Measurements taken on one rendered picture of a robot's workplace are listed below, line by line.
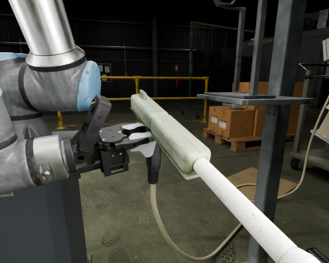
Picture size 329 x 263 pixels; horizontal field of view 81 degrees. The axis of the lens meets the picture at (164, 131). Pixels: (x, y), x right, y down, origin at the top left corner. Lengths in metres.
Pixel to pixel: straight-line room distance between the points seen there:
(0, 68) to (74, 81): 0.20
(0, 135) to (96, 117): 0.14
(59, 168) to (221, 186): 0.28
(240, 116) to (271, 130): 1.94
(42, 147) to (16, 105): 0.32
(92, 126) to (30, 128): 0.35
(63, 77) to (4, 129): 0.24
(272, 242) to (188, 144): 0.16
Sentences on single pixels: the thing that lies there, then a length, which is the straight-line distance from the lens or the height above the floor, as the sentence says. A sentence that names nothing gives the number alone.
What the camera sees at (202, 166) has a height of 0.72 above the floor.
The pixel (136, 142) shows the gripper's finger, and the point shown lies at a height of 0.71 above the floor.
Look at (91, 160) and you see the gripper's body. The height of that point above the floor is 0.67.
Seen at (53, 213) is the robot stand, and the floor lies 0.45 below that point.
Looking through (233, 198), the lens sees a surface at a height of 0.70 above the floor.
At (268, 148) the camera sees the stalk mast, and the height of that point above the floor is 0.60.
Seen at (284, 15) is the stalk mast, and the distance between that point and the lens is 0.82.
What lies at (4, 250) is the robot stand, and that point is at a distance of 0.81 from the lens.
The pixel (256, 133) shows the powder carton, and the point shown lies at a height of 0.19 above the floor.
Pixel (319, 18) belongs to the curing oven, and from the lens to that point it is 9.91.
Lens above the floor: 0.83
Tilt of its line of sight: 13 degrees down
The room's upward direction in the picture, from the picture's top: straight up
